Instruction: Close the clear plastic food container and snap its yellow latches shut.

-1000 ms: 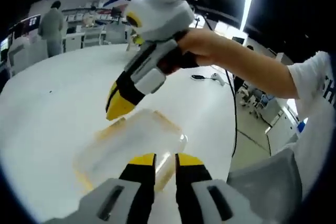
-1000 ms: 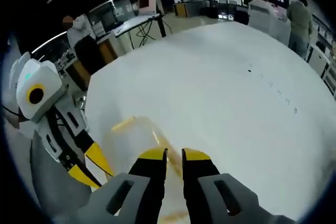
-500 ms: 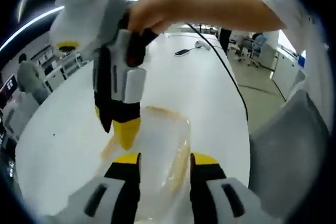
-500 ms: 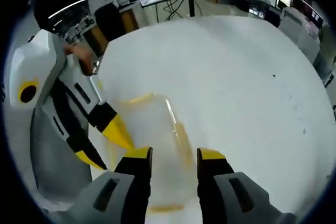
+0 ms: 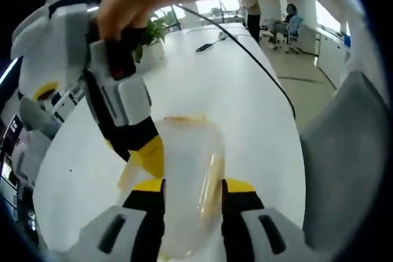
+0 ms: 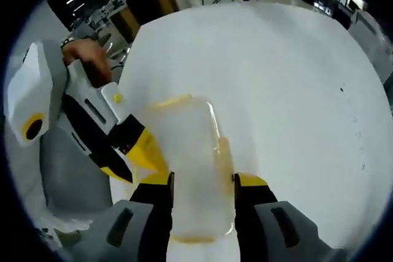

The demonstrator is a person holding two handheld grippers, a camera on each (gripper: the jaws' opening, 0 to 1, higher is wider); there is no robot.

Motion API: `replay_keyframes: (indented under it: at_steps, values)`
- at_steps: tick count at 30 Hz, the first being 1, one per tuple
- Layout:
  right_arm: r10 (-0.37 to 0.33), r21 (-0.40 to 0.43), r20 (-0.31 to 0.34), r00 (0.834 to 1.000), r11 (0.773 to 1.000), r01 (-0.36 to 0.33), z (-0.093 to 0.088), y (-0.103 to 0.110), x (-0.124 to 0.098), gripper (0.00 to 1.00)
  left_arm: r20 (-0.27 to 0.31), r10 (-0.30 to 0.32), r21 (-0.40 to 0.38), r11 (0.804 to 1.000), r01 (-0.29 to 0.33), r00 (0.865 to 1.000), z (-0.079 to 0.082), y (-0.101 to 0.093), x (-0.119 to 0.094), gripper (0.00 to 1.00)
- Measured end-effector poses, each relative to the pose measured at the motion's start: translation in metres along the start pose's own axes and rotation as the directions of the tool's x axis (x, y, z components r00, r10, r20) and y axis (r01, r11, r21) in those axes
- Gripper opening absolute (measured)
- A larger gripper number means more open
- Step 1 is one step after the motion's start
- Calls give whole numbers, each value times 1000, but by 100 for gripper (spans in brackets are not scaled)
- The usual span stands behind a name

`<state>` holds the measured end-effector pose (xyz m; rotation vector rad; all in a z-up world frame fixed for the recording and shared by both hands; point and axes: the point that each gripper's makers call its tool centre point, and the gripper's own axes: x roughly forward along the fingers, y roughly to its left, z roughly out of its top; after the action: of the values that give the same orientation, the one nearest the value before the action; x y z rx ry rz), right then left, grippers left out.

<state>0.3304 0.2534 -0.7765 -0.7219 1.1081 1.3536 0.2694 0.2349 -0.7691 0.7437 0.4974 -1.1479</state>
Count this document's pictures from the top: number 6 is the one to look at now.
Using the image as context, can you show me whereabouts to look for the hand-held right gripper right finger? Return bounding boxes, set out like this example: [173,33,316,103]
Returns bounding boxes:
[233,172,340,262]

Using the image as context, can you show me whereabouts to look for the grey office chair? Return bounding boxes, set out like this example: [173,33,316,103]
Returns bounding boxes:
[39,114,113,225]

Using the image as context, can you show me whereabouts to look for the white cloth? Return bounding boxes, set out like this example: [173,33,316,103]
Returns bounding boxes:
[39,206,93,234]

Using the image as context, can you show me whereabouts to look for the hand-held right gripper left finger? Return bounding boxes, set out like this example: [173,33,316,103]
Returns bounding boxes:
[74,171,176,262]

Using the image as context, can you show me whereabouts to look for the clear container with plastic buckle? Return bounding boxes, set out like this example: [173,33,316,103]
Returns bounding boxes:
[143,94,239,244]

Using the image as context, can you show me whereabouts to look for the person's left hand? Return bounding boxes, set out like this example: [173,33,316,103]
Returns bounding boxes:
[60,39,114,90]

